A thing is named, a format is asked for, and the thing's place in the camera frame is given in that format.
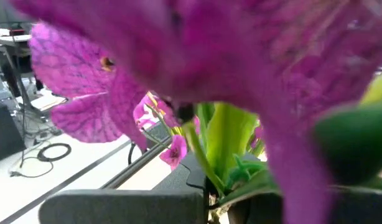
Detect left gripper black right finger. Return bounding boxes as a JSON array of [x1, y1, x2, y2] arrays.
[[240, 154, 268, 175]]

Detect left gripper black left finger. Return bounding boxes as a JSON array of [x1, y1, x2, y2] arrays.
[[152, 151, 208, 191]]

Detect purple artificial flower bunch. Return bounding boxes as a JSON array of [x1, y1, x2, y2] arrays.
[[9, 0, 382, 224]]

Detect black equipment case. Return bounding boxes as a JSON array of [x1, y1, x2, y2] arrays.
[[0, 101, 27, 166]]

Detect grey desk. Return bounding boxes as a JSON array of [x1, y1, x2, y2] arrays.
[[0, 27, 69, 125]]

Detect coiled black cable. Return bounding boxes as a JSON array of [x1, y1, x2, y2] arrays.
[[37, 142, 72, 162]]

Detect black floor cable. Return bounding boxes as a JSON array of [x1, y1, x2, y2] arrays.
[[9, 105, 55, 179]]

